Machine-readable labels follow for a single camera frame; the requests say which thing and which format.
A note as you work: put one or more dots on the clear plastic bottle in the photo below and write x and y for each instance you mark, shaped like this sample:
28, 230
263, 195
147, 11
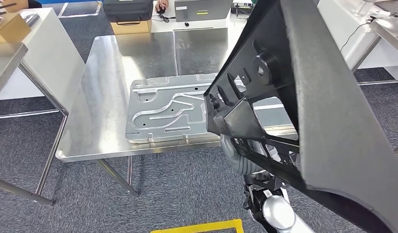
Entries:
363, 8

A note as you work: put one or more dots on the grey laptop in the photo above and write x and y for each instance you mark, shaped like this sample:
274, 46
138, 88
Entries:
202, 11

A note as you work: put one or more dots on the person's right hand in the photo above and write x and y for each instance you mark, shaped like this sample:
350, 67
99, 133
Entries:
161, 4

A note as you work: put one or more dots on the yellow floor tape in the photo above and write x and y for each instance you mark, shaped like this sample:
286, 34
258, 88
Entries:
202, 226

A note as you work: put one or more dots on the steel side table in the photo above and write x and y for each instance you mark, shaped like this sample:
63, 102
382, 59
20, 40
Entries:
5, 64
388, 29

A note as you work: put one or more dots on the white desk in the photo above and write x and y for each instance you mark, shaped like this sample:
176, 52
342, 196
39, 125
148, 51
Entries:
163, 25
50, 54
340, 32

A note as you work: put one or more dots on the steel workbench table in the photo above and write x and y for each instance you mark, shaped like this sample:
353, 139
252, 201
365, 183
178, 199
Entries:
102, 96

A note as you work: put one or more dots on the black carrying case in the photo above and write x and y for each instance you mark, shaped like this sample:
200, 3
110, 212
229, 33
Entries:
128, 9

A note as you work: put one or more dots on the black plastic plate part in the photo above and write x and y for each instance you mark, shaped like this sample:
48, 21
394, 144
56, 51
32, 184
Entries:
330, 128

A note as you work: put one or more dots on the black remote controller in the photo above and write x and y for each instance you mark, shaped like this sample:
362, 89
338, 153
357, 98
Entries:
242, 6

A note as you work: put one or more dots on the black computer mouse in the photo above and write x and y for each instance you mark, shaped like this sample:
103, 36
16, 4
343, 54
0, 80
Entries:
160, 11

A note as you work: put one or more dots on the white floor tape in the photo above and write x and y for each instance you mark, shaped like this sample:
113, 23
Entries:
62, 9

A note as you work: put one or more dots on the cardboard box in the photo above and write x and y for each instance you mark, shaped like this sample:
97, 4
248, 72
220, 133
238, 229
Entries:
12, 29
131, 28

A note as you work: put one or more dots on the stamped metal panel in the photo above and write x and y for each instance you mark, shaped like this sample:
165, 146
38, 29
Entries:
166, 112

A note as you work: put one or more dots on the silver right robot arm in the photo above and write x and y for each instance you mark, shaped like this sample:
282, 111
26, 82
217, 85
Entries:
243, 160

